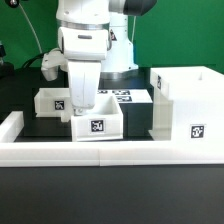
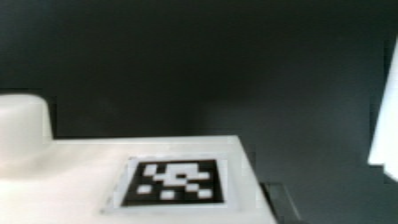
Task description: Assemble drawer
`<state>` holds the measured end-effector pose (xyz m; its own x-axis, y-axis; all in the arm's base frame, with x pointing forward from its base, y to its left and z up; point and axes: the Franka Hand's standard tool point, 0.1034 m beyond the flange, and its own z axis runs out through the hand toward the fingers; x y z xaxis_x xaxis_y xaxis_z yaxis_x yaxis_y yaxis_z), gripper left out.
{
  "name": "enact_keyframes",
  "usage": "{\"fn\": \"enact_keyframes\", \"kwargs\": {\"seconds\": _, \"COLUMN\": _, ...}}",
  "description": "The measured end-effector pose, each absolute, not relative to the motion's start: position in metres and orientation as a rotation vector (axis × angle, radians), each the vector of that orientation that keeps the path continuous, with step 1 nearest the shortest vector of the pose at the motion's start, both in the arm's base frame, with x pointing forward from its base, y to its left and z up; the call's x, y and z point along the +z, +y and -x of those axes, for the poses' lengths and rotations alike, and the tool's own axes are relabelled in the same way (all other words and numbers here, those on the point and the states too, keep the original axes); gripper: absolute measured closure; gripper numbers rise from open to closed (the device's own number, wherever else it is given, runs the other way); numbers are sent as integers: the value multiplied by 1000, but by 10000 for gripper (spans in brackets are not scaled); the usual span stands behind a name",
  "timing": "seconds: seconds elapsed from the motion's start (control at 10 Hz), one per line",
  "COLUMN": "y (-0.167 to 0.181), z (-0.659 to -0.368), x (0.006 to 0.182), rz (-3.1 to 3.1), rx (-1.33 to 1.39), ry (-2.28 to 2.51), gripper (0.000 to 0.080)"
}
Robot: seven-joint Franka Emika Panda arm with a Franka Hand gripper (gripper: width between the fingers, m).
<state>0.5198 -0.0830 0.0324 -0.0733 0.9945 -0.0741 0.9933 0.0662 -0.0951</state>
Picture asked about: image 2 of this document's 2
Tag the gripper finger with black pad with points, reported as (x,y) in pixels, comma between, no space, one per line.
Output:
(283,207)

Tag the white drawer cabinet box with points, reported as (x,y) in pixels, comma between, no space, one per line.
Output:
(384,142)

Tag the white front drawer tray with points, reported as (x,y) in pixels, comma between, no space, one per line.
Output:
(125,180)

